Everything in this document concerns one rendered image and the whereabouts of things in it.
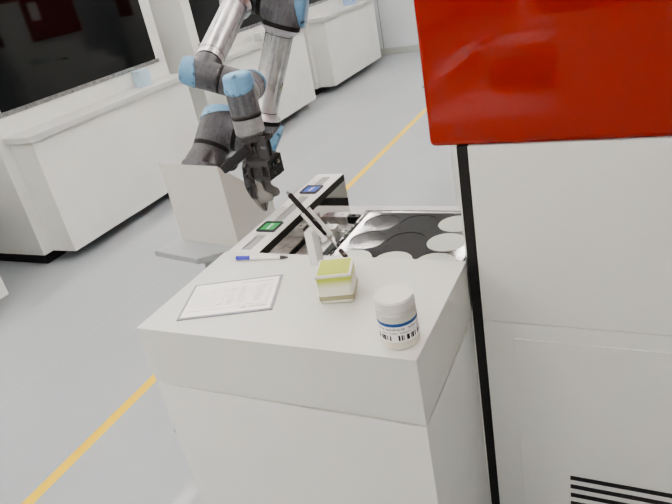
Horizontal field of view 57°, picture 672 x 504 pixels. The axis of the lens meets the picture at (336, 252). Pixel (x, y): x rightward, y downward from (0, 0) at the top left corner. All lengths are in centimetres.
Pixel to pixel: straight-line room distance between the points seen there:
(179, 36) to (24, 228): 236
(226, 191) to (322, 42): 611
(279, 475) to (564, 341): 68
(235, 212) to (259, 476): 83
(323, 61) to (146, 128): 339
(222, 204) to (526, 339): 100
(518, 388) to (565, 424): 13
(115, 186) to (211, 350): 364
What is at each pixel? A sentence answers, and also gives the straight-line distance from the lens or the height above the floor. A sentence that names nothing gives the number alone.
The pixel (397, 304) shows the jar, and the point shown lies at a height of 106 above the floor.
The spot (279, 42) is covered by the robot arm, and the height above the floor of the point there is 138.
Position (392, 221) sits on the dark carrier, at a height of 90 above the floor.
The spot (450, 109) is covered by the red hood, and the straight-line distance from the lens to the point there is 122.
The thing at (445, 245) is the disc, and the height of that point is 90.
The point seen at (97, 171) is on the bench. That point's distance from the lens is 475.
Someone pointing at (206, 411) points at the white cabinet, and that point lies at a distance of 143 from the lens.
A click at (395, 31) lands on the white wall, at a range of 995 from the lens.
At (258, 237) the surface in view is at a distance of 167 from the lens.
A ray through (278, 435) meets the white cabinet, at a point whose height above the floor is 73.
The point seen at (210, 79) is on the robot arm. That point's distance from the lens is 167.
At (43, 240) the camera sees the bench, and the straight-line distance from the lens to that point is 473.
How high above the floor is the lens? 160
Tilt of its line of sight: 26 degrees down
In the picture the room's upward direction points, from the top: 11 degrees counter-clockwise
